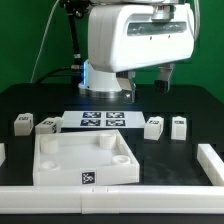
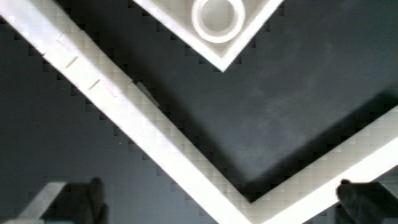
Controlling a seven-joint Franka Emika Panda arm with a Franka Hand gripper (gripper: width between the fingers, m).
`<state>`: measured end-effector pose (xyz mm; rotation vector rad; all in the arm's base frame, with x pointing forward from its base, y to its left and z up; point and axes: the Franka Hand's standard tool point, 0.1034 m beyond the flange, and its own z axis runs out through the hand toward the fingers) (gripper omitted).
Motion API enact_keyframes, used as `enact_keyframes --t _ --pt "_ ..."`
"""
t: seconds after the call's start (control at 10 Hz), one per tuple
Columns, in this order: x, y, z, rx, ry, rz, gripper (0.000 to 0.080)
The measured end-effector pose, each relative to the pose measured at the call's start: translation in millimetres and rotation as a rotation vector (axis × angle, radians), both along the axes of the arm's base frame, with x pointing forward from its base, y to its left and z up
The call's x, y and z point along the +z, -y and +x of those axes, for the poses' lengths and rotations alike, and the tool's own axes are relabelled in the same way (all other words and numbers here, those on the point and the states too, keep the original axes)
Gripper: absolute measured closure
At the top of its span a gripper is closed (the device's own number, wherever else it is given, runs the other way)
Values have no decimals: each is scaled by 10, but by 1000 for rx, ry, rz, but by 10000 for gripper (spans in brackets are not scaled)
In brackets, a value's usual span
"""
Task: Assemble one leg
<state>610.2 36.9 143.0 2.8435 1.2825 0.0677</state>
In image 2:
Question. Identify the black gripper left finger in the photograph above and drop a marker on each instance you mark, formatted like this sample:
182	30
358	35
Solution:
68	204

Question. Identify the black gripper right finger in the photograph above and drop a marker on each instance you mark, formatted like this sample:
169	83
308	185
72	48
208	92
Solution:
368	203

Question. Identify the white square table top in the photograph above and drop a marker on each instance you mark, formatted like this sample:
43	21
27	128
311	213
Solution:
216	24

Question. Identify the white U-shaped obstacle fence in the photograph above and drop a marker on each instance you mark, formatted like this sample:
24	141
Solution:
358	161

